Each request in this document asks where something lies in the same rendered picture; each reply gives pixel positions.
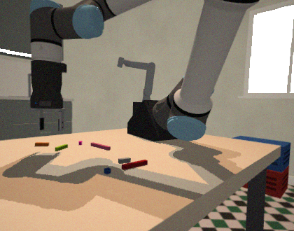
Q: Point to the lime green rod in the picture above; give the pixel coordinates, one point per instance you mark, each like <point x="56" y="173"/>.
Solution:
<point x="61" y="147"/>

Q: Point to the pink rod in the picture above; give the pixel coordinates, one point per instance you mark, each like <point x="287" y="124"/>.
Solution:
<point x="100" y="146"/>

